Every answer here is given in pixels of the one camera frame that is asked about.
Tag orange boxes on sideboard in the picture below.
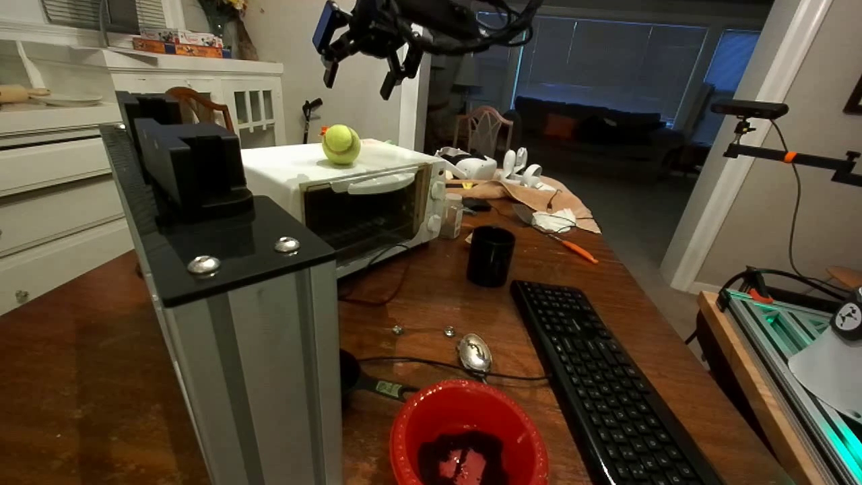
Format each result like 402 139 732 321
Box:
128 29 227 63

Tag brown wooden chair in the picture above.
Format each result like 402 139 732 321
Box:
165 83 236 134

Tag grey paper sheet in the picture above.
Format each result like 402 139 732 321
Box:
787 325 862 421

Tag wooden tray frame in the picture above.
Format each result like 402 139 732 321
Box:
698 289 839 485

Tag black camera on stand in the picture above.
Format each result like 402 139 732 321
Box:
707 98 792 120

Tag black computer keyboard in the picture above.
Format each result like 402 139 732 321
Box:
508 277 728 485

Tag white drawer cabinet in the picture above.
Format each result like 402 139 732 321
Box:
0 15 140 319

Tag upholstered wooden dining chair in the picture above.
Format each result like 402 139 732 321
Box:
461 103 516 161

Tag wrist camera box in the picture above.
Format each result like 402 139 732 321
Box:
310 0 356 54

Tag black cable on tray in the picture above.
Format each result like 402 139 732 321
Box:
713 263 852 313

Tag round white tag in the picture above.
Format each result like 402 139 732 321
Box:
829 300 862 341

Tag red plastic bowl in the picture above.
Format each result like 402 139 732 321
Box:
385 379 552 485

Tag crumpled white tissue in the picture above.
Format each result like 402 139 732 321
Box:
528 204 578 236

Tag black measuring spoon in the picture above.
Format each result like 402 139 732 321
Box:
337 344 419 406

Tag green metal frame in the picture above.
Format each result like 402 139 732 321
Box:
724 286 862 485

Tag aluminium post with black plate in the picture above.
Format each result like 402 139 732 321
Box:
97 119 348 485

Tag dark red block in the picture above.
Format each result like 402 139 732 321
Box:
423 433 489 485

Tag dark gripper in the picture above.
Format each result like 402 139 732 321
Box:
321 0 425 103

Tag black block mount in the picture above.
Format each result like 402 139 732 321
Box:
115 92 256 230

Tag black mouse cable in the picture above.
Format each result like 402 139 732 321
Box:
359 354 552 389

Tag white microwave oven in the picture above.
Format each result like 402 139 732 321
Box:
240 138 445 281

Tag orange pen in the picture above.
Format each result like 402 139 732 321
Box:
548 231 602 270

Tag black cup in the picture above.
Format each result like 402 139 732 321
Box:
464 223 516 290

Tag black hanging camera cable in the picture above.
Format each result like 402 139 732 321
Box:
768 119 803 277

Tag white glass-door sideboard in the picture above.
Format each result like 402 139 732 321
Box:
91 46 287 151

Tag yellow-green tennis ball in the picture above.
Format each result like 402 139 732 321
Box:
321 120 364 169

